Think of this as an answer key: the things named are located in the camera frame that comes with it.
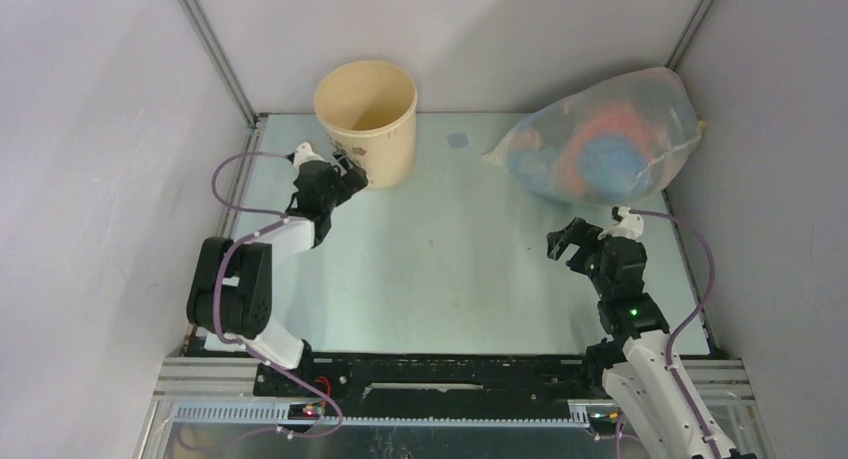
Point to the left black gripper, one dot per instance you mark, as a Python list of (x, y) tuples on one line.
[(350, 183)]

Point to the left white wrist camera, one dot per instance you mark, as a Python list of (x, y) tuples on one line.
[(305, 159)]

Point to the right circuit board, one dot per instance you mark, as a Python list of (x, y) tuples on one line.
[(605, 424)]

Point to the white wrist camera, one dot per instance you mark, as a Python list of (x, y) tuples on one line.
[(305, 159), (628, 224)]

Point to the left circuit board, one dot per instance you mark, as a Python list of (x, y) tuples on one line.
[(304, 412)]

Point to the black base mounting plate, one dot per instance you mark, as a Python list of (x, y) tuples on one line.
[(450, 387)]

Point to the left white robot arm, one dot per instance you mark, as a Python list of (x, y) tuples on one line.
[(231, 292)]

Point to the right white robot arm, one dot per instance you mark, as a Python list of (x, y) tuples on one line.
[(637, 365)]

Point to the large translucent storage bag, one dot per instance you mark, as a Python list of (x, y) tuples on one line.
[(614, 143)]

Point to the beige plastic trash bin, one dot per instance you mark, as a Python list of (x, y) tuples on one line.
[(368, 109)]

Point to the aluminium frame rail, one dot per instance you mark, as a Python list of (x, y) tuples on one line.
[(220, 389)]

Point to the circuit board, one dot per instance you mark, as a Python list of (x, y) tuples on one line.
[(304, 412), (605, 424)]

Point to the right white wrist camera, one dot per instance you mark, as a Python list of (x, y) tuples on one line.
[(628, 224)]

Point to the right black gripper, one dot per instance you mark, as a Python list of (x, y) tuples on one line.
[(581, 247)]

